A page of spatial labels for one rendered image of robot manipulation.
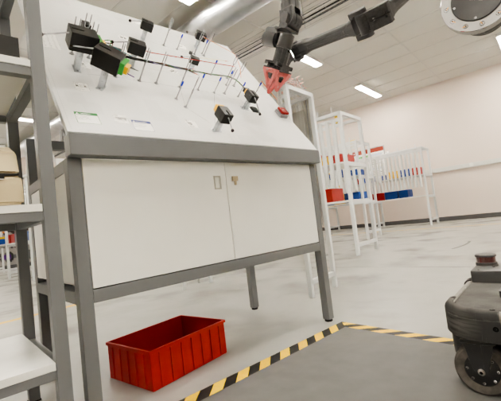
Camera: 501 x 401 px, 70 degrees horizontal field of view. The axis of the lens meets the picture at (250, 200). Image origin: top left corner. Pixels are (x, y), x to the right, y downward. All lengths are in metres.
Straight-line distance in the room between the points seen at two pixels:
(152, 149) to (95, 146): 0.19
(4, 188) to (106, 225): 0.28
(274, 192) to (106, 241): 0.78
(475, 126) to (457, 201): 1.73
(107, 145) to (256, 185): 0.66
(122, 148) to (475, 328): 1.14
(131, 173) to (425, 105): 9.13
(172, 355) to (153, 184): 0.63
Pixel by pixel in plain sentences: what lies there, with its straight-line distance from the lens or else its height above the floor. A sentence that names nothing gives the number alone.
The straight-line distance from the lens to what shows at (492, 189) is 9.51.
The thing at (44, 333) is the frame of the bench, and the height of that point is 0.19.
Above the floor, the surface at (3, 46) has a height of 1.09.
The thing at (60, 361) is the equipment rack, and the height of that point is 0.24.
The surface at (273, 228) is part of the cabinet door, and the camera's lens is 1.60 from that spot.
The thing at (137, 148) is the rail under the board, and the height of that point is 0.83.
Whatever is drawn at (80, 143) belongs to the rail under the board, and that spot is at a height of 0.83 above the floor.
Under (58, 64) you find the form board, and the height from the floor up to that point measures 1.18.
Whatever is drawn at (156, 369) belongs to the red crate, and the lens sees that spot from 1.42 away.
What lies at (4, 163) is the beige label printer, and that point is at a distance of 1.18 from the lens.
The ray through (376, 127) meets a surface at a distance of 10.27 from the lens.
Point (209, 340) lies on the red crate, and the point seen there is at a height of 0.08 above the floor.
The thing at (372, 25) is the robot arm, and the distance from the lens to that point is 1.56.
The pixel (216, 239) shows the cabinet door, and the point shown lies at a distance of 1.39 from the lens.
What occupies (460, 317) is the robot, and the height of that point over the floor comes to 0.22.
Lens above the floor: 0.55
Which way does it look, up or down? 3 degrees up
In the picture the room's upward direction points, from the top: 7 degrees counter-clockwise
